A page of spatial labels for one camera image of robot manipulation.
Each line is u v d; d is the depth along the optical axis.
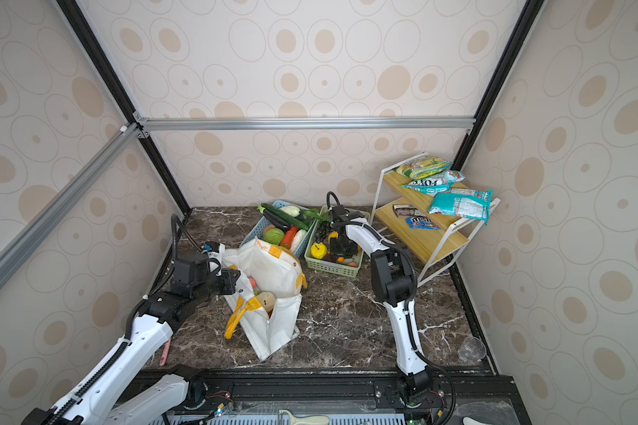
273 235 1.00
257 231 1.06
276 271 0.88
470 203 0.70
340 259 1.00
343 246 0.88
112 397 0.43
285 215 1.07
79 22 0.69
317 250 1.00
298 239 1.01
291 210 1.07
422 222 0.92
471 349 0.81
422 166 0.78
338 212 0.85
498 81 0.80
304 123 0.90
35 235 0.58
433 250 0.76
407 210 0.95
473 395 0.76
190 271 0.56
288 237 1.00
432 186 0.75
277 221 1.06
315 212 1.06
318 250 1.00
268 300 0.81
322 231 1.03
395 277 0.61
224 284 0.69
